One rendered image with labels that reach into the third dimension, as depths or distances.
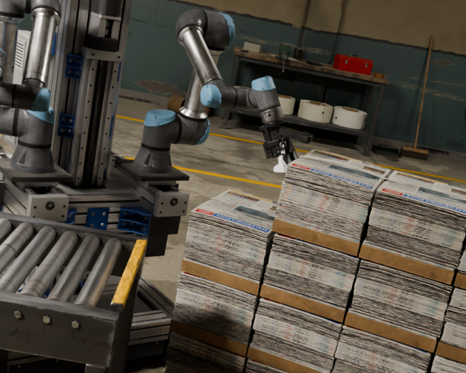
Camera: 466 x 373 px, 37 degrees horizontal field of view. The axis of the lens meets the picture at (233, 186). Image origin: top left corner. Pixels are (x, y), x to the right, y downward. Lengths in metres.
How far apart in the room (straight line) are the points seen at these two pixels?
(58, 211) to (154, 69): 6.51
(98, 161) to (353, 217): 1.07
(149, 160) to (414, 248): 1.11
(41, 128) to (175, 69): 6.42
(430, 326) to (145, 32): 7.06
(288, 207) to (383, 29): 6.83
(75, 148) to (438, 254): 1.37
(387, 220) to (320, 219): 0.21
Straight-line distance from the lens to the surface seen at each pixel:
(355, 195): 2.18
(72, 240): 2.04
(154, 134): 2.73
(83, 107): 2.68
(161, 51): 8.85
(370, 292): 2.27
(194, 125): 2.78
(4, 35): 2.48
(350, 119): 8.34
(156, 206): 2.66
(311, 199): 2.22
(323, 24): 8.75
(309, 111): 8.28
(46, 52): 2.34
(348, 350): 2.34
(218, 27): 2.68
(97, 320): 1.63
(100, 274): 1.84
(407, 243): 2.19
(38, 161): 2.53
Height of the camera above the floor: 1.55
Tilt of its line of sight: 15 degrees down
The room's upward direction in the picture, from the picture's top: 11 degrees clockwise
